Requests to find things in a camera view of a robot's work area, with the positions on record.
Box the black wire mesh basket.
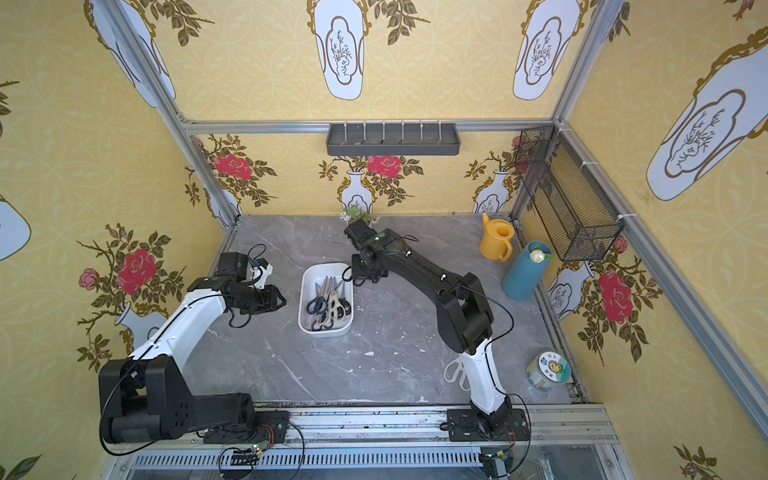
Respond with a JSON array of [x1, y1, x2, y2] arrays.
[[515, 126, 624, 262]]

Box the yellow watering can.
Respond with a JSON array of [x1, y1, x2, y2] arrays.
[[479, 213, 515, 262]]

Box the teal bottle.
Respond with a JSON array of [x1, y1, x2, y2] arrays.
[[502, 241, 553, 301]]

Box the dark blue scissors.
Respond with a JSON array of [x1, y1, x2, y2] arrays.
[[306, 282, 327, 315]]

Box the cream kitchen shears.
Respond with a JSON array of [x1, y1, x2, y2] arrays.
[[327, 277, 351, 324]]

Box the aluminium front rail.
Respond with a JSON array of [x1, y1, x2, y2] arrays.
[[101, 404, 633, 479]]

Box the small potted plant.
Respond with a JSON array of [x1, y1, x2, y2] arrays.
[[340, 204, 379, 225]]

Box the white plastic storage box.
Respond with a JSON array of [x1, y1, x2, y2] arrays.
[[298, 263, 354, 338]]

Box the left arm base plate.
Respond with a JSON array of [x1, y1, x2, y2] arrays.
[[202, 410, 290, 445]]

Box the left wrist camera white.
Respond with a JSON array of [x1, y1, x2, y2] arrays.
[[249, 258, 273, 289]]

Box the grey wall shelf rack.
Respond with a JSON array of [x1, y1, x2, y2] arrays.
[[326, 121, 461, 157]]

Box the pink handled scissors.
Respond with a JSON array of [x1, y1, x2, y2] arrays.
[[303, 277, 334, 332]]

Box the white kitchen shears front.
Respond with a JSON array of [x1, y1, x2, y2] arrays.
[[443, 357, 471, 392]]

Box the tape roll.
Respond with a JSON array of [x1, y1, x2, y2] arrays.
[[526, 351, 572, 391]]

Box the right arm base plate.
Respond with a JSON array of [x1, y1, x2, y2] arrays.
[[439, 408, 531, 442]]

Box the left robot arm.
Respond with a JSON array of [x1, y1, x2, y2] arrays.
[[98, 252, 287, 444]]

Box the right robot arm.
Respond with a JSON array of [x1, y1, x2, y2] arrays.
[[344, 220, 513, 438]]

